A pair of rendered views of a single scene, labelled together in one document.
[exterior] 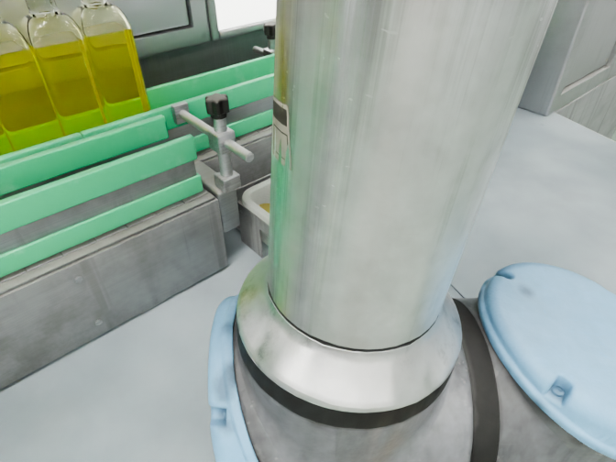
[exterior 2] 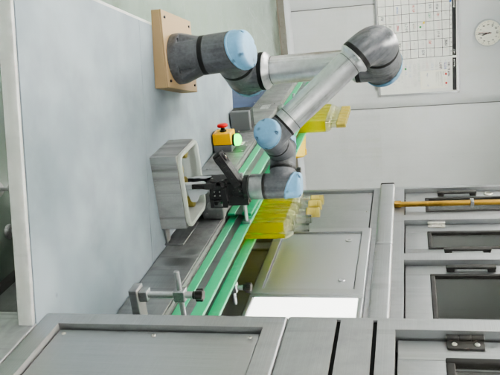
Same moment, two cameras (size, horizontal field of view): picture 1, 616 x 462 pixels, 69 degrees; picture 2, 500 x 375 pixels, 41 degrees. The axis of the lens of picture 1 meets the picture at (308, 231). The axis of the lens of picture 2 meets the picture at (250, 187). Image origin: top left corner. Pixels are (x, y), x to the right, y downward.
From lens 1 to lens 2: 217 cm
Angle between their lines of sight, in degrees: 97
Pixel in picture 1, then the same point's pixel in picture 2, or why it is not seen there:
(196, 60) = (239, 302)
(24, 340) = not seen: hidden behind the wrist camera
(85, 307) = (216, 168)
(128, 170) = not seen: hidden behind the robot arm
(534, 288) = (252, 59)
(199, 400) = (188, 129)
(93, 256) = not seen: hidden behind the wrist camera
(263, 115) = (221, 242)
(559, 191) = (91, 184)
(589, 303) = (247, 52)
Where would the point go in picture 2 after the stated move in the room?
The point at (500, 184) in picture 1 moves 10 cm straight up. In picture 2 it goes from (109, 207) to (148, 206)
